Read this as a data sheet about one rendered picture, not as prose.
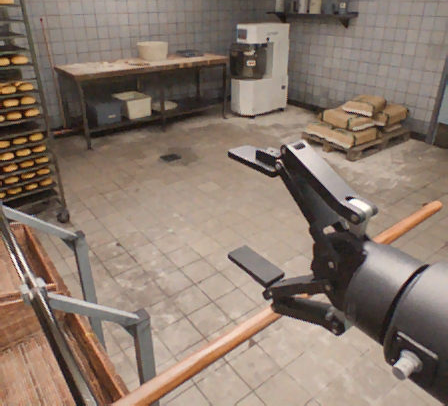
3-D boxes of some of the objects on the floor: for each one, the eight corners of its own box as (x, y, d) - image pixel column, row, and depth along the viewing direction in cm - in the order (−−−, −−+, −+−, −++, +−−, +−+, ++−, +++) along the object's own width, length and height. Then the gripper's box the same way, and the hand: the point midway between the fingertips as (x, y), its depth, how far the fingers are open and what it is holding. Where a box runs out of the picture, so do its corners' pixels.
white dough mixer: (244, 122, 572) (246, 27, 514) (220, 113, 613) (220, 24, 556) (288, 111, 622) (294, 24, 565) (263, 104, 664) (267, 22, 607)
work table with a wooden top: (87, 150, 468) (74, 75, 429) (66, 133, 525) (53, 65, 486) (229, 118, 589) (229, 57, 550) (199, 107, 646) (197, 51, 607)
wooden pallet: (353, 162, 436) (355, 150, 429) (300, 143, 492) (301, 132, 486) (409, 140, 501) (411, 129, 495) (356, 125, 558) (358, 115, 552)
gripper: (422, 179, 23) (209, 105, 38) (359, 434, 34) (213, 298, 49) (475, 150, 27) (264, 94, 42) (403, 386, 38) (256, 274, 53)
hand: (243, 207), depth 45 cm, fingers open, 13 cm apart
